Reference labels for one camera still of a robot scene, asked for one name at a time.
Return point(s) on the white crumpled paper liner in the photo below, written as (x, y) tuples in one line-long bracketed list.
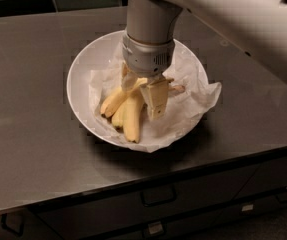
[(183, 112)]

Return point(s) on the lower right drawer handle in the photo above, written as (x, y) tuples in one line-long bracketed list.
[(247, 208)]

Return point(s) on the left drawer handle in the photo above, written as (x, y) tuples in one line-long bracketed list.
[(13, 223)]

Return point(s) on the yellow banana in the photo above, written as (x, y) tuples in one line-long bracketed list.
[(131, 117), (117, 118), (115, 99)]

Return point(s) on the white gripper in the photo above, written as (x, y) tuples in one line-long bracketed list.
[(145, 58)]

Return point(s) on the white ceramic bowl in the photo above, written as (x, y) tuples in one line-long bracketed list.
[(93, 56)]

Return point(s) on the lower centre drawer handle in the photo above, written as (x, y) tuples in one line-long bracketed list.
[(154, 229)]

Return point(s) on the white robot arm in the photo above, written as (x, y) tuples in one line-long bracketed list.
[(257, 27)]

